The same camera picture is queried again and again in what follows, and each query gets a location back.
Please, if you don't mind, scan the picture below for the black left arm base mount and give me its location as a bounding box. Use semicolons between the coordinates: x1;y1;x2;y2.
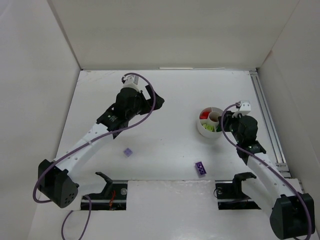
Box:
78;172;128;211

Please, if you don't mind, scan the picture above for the lavender 2x2 lego brick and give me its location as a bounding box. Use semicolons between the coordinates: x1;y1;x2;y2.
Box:
123;148;133;158

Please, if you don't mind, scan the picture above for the lime green lego brick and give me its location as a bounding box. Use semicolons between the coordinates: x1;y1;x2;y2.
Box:
202;123;216;132

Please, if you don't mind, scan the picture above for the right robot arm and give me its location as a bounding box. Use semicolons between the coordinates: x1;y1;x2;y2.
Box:
219;109;316;240

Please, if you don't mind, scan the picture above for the white round divided container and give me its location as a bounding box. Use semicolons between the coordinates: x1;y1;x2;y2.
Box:
196;107;223;140

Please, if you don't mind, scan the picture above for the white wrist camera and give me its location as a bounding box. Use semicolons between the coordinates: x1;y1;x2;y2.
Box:
236;100;251;113
121;74;139;89

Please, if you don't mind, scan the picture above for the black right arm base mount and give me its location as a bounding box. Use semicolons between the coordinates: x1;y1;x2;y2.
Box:
213;172;260;211

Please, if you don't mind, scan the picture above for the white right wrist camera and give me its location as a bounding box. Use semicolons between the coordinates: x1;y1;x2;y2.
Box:
236;100;251;113

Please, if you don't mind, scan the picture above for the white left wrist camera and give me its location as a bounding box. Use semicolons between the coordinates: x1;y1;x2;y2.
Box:
121;74;139;89

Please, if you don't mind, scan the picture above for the aluminium rail right side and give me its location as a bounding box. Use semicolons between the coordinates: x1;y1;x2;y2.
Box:
249;70;292;179

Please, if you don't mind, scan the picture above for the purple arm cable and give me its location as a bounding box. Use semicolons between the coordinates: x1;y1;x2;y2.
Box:
32;72;158;240
219;102;316;240

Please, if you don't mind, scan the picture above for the red large lego brick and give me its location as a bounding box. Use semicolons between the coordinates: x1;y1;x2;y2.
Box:
199;111;210;120

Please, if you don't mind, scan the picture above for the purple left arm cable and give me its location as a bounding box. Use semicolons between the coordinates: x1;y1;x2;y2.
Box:
32;72;158;240

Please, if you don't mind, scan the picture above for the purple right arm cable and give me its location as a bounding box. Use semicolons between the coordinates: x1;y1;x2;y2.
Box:
219;102;316;240

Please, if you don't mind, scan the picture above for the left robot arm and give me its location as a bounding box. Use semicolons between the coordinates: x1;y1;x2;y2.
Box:
34;85;165;209

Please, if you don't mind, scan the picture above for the green 2x4 lego brick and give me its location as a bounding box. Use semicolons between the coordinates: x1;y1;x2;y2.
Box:
215;126;222;133

